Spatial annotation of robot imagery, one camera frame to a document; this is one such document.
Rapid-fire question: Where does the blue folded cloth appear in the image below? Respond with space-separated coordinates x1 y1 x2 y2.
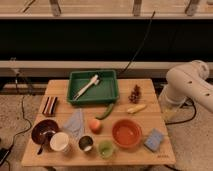
62 108 84 140

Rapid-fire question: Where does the metal cup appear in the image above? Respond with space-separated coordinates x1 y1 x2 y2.
78 136 93 152

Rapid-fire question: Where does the dark grape bunch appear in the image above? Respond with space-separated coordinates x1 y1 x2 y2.
129 85 141 104

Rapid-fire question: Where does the black cable centre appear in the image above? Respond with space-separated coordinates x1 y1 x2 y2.
117 10 157 77

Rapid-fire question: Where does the black cable left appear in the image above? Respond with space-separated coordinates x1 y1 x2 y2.
0 71 34 167

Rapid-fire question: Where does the dark brown bowl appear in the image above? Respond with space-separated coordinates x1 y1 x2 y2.
31 119 59 145

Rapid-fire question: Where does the green plastic cup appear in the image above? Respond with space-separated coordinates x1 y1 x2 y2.
98 140 115 159

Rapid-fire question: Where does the black cable right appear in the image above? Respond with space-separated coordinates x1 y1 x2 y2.
165 98 198 126

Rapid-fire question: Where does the striped brown block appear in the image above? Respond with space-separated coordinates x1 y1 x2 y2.
42 96 57 117

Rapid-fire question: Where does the orange plastic bowl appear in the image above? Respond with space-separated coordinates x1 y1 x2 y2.
112 119 142 149

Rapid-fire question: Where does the white paper cup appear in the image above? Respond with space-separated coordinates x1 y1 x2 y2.
50 132 69 152

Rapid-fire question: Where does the black cable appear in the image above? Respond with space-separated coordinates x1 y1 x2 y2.
0 71 34 167
117 10 157 77
165 98 198 126

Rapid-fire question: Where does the white dish brush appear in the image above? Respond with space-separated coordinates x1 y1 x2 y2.
73 75 99 100

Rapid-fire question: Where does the green plastic tray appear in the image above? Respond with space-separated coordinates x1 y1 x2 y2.
67 70 119 106

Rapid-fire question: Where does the blue sponge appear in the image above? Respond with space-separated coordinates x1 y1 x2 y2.
144 129 164 152

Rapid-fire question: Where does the wooden table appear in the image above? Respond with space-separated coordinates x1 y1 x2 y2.
21 79 176 167

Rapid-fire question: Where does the orange peach fruit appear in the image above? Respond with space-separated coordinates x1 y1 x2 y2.
89 119 101 133

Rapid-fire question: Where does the dark spoon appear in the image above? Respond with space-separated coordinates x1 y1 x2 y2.
37 131 54 155

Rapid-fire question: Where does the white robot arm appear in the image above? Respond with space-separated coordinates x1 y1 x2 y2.
158 60 213 121

